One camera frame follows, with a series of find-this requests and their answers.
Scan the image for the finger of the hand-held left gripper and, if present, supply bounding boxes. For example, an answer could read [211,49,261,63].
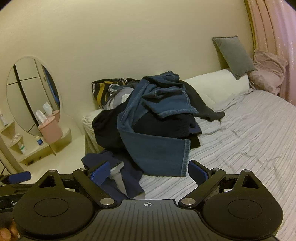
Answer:
[0,171,32,186]

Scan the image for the pink curtain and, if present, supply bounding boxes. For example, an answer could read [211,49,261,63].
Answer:
[244,0,296,103]

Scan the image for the white vanity shelf unit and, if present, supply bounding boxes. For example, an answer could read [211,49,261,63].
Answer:
[0,111,86,177]

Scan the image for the small white pillow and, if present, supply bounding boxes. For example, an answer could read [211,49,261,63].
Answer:
[82,110,103,139]

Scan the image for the blue denim jeans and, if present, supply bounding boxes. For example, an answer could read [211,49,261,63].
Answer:
[117,72,199,178]

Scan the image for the striped yellow and black pillow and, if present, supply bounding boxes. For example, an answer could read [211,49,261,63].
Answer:
[91,77,139,110]

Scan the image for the white tissue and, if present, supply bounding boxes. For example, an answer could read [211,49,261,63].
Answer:
[36,109,48,125]

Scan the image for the pink tissue box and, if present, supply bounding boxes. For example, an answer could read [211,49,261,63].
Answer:
[38,116,63,144]

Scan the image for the pink blanket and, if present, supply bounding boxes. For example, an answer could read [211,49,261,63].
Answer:
[247,49,288,96]

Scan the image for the grey patterned cloth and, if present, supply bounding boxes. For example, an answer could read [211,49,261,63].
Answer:
[104,88,133,111]

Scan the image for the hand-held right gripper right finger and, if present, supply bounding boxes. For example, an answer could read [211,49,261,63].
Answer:
[179,160,258,208]

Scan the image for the navy garment with grey lining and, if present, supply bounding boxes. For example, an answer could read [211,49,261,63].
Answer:
[81,149,146,200]

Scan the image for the bed with grey striped sheet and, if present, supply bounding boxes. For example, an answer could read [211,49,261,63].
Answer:
[82,88,296,241]

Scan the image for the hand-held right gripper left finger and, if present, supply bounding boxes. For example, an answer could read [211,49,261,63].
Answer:
[37,161,117,208]

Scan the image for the long white pillow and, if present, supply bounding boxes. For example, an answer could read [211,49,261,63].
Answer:
[183,68,250,104]

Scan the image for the oval mirror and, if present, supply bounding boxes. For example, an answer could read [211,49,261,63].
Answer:
[6,56,64,137]

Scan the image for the grey pillow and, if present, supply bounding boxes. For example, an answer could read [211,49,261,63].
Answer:
[212,35,256,80]

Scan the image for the black garment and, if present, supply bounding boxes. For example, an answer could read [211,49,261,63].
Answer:
[92,108,202,151]

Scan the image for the person's left hand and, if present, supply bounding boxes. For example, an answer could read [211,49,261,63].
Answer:
[0,220,19,241]

